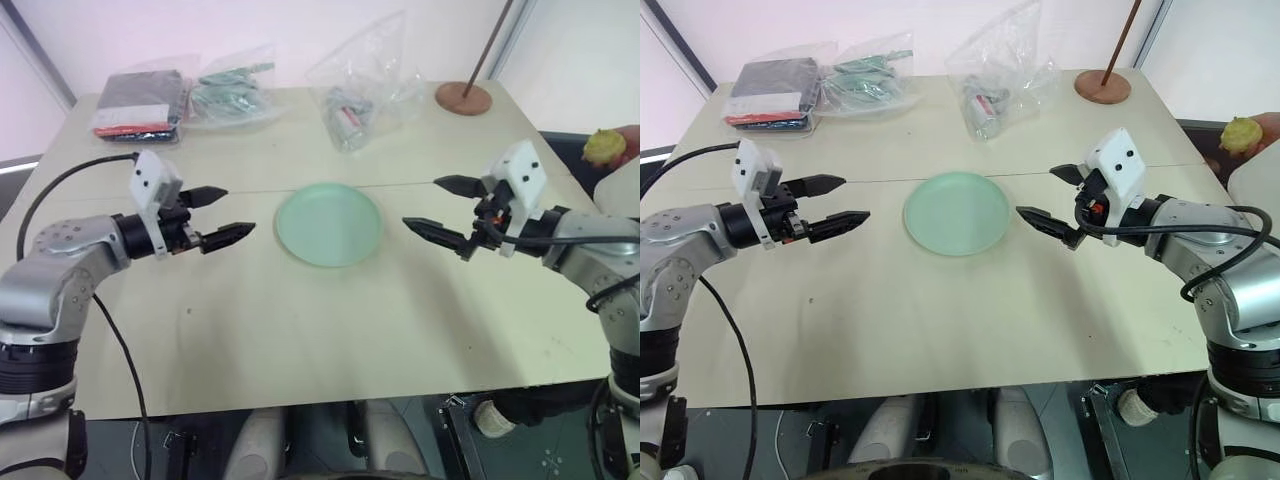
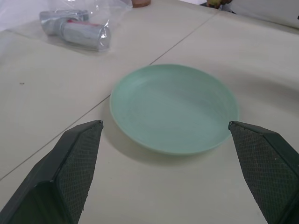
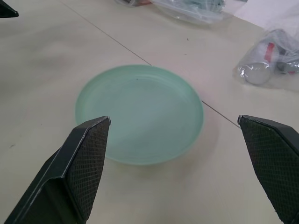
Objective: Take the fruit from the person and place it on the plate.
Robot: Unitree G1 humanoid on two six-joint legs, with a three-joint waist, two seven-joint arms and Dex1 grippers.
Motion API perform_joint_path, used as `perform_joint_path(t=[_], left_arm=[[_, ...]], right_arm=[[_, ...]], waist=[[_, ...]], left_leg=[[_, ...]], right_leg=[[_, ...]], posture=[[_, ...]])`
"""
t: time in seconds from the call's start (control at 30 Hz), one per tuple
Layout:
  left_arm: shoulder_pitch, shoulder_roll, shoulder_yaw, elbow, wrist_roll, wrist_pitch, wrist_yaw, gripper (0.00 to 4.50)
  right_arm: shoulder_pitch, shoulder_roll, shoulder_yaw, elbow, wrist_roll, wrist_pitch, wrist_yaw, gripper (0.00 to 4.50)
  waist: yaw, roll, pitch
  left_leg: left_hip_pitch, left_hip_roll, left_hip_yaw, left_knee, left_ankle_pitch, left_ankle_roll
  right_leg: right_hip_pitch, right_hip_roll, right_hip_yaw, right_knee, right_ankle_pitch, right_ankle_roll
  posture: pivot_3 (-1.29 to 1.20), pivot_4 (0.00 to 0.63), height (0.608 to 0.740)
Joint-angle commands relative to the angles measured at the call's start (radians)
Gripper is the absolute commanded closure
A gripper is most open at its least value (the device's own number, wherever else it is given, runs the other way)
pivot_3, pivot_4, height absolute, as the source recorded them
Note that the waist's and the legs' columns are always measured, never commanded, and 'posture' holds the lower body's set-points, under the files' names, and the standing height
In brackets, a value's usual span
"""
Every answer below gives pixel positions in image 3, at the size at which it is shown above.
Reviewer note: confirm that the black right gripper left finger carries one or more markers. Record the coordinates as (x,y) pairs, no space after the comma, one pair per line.
(70,175)

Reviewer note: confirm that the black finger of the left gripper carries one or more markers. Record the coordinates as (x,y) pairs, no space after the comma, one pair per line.
(7,10)

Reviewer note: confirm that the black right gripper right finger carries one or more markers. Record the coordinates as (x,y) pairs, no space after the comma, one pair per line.
(275,168)

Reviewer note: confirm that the light green round plate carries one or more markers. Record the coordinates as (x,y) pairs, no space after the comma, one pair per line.
(140,112)

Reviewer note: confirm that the clear plastic bag with parts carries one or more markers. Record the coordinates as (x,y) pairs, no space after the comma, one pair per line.
(268,60)

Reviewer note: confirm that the white plastic sheet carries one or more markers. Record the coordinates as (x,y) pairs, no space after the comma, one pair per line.
(271,11)

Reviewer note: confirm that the clear plastic bag with tubes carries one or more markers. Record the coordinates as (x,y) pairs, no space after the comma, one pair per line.
(194,10)

